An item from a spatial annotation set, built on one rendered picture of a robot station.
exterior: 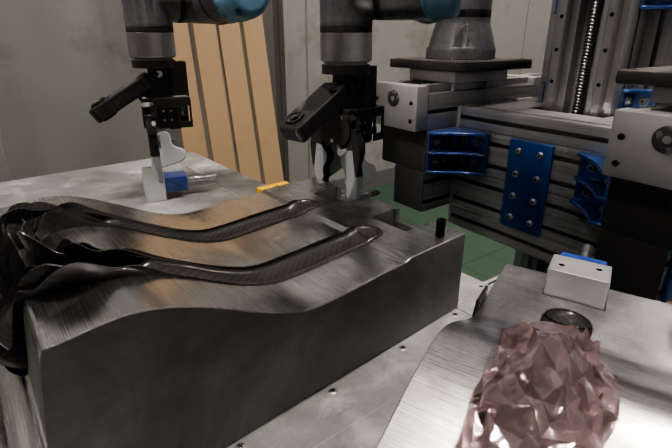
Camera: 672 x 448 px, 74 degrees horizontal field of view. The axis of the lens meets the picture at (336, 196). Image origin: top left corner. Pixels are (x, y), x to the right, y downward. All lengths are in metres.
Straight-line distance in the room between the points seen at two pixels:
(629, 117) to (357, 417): 0.51
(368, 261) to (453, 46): 0.68
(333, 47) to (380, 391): 0.44
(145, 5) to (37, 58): 1.73
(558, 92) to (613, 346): 0.68
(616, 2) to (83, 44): 2.19
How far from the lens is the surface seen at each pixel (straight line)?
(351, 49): 0.65
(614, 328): 0.45
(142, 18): 0.83
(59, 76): 2.53
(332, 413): 0.40
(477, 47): 1.03
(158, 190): 0.87
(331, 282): 0.39
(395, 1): 0.64
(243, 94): 2.36
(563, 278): 0.46
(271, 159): 2.40
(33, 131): 2.55
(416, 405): 0.28
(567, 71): 1.02
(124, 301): 0.30
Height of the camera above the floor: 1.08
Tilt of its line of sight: 19 degrees down
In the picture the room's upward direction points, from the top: straight up
